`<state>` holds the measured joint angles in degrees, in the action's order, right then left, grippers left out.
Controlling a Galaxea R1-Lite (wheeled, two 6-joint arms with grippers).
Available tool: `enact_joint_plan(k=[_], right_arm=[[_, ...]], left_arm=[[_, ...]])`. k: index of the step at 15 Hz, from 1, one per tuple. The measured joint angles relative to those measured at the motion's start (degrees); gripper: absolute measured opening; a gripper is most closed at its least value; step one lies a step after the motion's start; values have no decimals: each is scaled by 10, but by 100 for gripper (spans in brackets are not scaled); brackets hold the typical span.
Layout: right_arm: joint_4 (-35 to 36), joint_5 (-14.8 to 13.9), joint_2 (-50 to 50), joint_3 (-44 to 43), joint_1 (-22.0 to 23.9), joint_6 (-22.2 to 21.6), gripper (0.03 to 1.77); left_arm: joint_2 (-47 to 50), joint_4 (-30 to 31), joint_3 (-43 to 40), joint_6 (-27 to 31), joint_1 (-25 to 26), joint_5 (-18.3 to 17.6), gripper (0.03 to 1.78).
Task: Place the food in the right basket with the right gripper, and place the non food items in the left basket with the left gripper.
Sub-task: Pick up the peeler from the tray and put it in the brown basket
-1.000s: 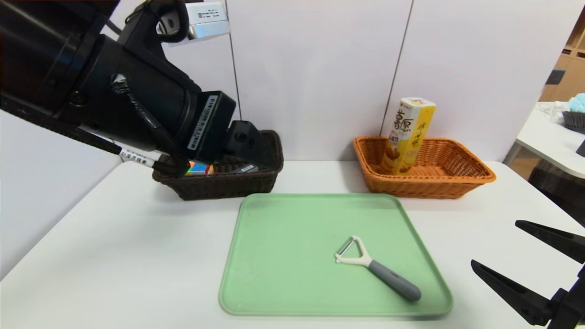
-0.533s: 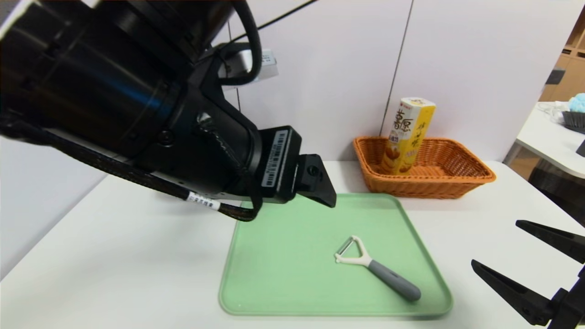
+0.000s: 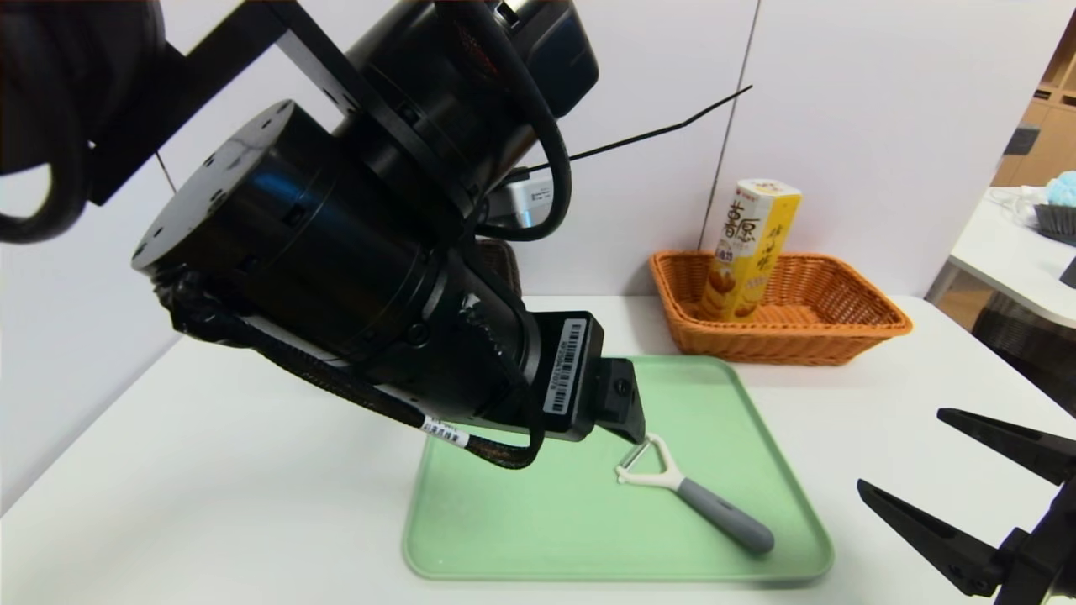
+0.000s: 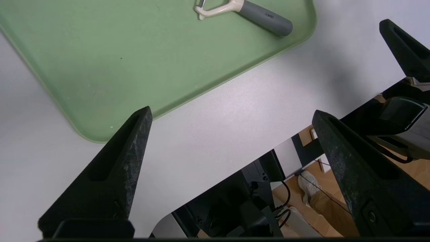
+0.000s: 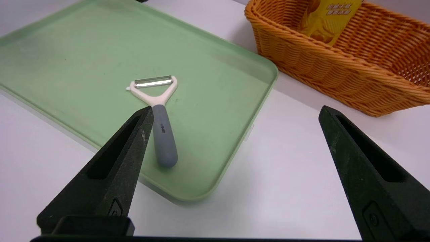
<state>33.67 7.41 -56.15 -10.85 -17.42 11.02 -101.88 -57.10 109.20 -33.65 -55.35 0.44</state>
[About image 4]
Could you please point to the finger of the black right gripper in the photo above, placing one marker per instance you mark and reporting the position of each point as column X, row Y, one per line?
column 410, row 53

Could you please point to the light green plastic tray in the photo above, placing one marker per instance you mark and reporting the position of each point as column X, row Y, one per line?
column 134, row 67

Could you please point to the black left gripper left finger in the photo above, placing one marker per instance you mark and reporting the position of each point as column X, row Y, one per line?
column 100, row 195

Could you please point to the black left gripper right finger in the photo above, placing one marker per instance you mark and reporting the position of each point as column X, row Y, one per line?
column 376, row 195

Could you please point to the khaki trouser leg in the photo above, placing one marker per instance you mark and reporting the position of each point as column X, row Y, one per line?
column 329, row 211

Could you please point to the white sneaker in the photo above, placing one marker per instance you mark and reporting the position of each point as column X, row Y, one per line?
column 307, row 186

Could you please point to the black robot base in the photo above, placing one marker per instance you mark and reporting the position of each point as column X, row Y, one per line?
column 228, row 208

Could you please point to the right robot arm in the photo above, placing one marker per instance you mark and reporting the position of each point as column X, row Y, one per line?
column 403, row 112

